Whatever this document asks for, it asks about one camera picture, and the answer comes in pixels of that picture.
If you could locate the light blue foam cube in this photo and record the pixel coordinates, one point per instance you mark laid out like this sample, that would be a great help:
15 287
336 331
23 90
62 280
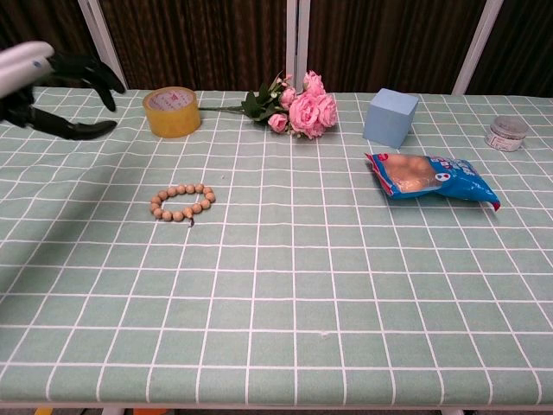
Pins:
389 121

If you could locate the white partition frame post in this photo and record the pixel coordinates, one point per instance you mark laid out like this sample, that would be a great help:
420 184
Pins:
478 43
293 43
100 34

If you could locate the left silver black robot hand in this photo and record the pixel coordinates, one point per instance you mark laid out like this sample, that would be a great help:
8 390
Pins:
26 65

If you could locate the green checkered tablecloth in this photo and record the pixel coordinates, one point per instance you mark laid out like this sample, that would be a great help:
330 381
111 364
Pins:
276 281

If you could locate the small clear round jar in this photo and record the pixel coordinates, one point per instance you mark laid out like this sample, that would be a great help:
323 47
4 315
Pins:
507 134

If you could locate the blue snack bag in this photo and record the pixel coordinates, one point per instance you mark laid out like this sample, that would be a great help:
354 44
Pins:
432 175

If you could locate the pink artificial rose bouquet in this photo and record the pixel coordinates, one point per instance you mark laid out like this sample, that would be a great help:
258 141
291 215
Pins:
307 110

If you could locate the brown fabric partition panel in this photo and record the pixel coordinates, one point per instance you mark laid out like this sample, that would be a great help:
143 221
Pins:
527 43
389 39
194 39
65 21

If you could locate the yellow packing tape roll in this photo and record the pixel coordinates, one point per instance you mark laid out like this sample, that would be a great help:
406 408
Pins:
173 121

